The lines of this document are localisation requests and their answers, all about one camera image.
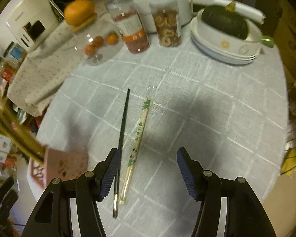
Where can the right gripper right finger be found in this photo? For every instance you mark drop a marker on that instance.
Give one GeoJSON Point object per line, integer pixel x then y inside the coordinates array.
{"type": "Point", "coordinates": [191, 172]}

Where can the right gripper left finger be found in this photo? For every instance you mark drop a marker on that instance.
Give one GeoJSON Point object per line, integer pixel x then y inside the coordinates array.
{"type": "Point", "coordinates": [105, 172]}

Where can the black chopstick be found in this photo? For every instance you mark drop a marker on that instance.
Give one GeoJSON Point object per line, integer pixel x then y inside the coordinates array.
{"type": "Point", "coordinates": [120, 147]}

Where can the pink perforated utensil holder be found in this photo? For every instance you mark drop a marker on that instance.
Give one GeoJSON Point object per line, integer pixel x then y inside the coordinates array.
{"type": "Point", "coordinates": [58, 164]}

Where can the disposable chopsticks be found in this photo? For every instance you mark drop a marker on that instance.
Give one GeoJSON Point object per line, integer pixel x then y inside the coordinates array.
{"type": "Point", "coordinates": [135, 149]}

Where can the grey checked tablecloth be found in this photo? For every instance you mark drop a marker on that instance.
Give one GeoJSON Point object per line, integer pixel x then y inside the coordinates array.
{"type": "Point", "coordinates": [232, 119]}

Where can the floral cloth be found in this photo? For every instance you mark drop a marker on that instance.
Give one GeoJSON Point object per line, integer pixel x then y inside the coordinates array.
{"type": "Point", "coordinates": [44, 70]}

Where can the red label jar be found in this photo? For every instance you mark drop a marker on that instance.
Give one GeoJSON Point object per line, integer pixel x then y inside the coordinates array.
{"type": "Point", "coordinates": [7, 73]}

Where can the stacked white plates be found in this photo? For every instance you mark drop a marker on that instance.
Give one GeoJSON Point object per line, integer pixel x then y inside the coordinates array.
{"type": "Point", "coordinates": [214, 53]}

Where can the round glass jar wooden lid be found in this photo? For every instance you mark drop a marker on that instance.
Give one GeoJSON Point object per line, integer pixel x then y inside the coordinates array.
{"type": "Point", "coordinates": [95, 41]}

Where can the clear jar black lid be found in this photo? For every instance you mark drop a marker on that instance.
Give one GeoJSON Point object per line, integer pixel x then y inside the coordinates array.
{"type": "Point", "coordinates": [15, 55]}

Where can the green kabocha squash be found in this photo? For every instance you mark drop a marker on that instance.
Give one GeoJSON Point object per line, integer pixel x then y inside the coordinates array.
{"type": "Point", "coordinates": [226, 20]}

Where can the jar of dried fruit rings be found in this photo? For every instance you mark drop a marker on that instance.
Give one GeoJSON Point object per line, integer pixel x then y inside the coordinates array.
{"type": "Point", "coordinates": [167, 23]}

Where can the jar with orange label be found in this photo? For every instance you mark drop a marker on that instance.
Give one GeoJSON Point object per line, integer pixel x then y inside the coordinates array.
{"type": "Point", "coordinates": [127, 19]}

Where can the orange on jar lid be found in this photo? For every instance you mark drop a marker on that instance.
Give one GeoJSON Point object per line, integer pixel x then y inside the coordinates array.
{"type": "Point", "coordinates": [78, 11]}

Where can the white air fryer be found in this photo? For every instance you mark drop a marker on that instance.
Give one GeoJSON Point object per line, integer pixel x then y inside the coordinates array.
{"type": "Point", "coordinates": [32, 21]}

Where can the white pan green handle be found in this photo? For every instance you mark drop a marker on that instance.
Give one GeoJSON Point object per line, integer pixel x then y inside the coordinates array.
{"type": "Point", "coordinates": [250, 47]}

